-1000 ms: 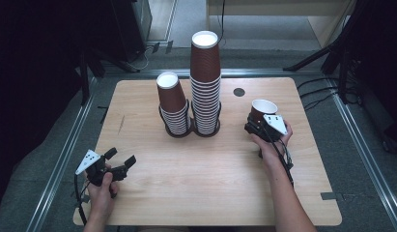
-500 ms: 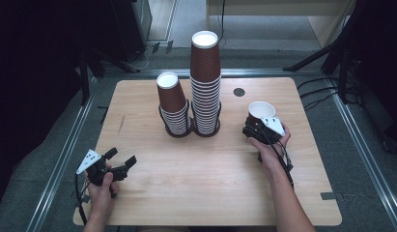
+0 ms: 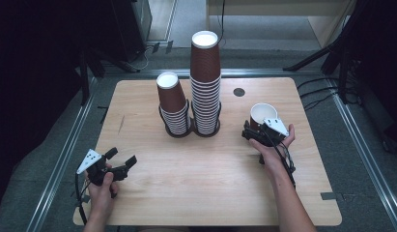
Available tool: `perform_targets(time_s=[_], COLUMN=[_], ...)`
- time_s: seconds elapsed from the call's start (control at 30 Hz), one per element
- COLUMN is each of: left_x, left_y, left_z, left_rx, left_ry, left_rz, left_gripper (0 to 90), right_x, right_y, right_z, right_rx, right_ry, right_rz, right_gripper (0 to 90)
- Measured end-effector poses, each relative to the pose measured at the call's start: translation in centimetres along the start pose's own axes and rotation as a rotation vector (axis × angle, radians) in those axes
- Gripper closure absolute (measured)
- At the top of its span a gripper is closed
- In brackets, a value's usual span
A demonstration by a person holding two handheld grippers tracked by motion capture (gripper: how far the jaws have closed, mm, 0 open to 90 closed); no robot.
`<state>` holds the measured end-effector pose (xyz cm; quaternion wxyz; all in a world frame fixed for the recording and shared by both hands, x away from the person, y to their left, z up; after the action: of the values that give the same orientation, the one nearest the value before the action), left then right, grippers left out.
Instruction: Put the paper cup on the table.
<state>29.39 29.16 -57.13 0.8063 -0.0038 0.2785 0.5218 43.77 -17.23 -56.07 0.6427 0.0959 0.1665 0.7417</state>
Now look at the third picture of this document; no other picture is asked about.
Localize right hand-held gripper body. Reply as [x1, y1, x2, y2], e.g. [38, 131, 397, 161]
[241, 117, 290, 148]

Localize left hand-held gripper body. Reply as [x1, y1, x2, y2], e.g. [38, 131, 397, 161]
[75, 148, 128, 187]

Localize single brown paper cup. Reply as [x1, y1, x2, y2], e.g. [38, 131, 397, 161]
[249, 102, 279, 131]

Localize black wire cup holder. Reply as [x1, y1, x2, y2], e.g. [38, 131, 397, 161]
[157, 100, 223, 139]

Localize tall stack of paper cups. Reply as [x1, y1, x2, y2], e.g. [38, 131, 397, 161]
[189, 30, 223, 135]

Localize person's left hand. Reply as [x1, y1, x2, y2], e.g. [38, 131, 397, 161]
[84, 173, 120, 216]

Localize person's right hand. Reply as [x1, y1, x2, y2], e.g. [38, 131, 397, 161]
[248, 124, 297, 173]

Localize short stack of paper cups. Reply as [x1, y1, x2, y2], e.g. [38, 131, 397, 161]
[156, 71, 192, 135]

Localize black metal stand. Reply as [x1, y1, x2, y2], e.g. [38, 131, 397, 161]
[77, 47, 141, 105]

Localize black tripod stand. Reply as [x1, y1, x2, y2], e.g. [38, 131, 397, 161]
[282, 0, 361, 104]

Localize beige wooden cabinet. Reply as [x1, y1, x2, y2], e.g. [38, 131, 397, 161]
[206, 0, 356, 48]

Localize dark cabinet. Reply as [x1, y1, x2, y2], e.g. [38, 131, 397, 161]
[110, 0, 153, 62]

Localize left hand-held gripper cable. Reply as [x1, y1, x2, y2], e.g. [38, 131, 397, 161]
[74, 172, 91, 226]

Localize hand-held gripper cable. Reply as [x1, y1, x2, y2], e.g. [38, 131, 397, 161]
[262, 127, 298, 189]
[74, 172, 91, 226]

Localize metal floor rail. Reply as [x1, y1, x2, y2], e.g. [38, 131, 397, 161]
[25, 76, 99, 232]
[326, 76, 397, 231]
[100, 68, 329, 78]

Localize right hand-held gripper cable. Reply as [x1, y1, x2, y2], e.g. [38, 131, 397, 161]
[262, 127, 298, 189]

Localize black floor cables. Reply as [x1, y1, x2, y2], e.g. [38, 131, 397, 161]
[297, 76, 363, 111]

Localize black hanging cable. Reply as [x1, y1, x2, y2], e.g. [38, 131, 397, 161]
[217, 0, 227, 44]

